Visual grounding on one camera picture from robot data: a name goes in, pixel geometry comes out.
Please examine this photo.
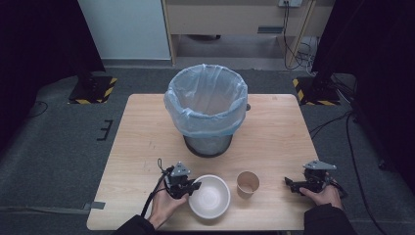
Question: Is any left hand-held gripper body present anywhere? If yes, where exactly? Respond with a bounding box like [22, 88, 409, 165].
[163, 161, 194, 200]

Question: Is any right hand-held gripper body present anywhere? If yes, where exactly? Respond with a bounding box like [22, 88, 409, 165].
[302, 159, 338, 193]

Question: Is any white bowl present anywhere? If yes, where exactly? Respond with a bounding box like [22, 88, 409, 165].
[188, 174, 232, 220]

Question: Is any metal mesh trash bin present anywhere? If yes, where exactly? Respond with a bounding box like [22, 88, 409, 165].
[182, 132, 235, 159]

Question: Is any pale blue plastic bin bag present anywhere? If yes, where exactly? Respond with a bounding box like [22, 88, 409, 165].
[163, 63, 250, 139]

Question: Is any person's right hand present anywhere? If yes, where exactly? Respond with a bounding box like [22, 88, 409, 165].
[299, 186, 344, 211]

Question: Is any person's left hand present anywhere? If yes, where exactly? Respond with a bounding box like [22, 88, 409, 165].
[148, 188, 190, 230]

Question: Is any brown paper cup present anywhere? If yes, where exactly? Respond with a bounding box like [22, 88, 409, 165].
[236, 170, 261, 200]

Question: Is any grey tape strip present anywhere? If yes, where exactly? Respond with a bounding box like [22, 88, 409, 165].
[82, 201, 107, 211]

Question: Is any black stand base striped edge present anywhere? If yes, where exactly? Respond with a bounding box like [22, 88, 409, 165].
[292, 76, 343, 107]
[68, 75, 118, 106]

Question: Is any dark curtain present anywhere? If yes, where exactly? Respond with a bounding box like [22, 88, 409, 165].
[311, 0, 415, 184]
[0, 0, 107, 146]

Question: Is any wooden cabinet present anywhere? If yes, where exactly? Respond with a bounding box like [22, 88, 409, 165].
[161, 0, 336, 67]

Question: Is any right hand-held gripper cable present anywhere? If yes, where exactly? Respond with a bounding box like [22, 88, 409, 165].
[331, 179, 349, 200]

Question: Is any hand-held gripper cable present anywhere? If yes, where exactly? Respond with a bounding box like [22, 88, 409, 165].
[140, 158, 171, 218]
[331, 179, 349, 200]

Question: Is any left hand-held gripper cable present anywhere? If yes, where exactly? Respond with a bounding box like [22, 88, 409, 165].
[140, 158, 171, 218]

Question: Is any black floor cable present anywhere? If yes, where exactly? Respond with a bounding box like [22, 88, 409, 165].
[27, 100, 50, 119]
[307, 110, 390, 235]

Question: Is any black hanging cable bundle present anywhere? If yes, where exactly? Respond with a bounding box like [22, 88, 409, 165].
[282, 1, 315, 71]

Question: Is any wall power outlet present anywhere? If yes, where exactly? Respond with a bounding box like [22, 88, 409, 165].
[278, 0, 303, 8]

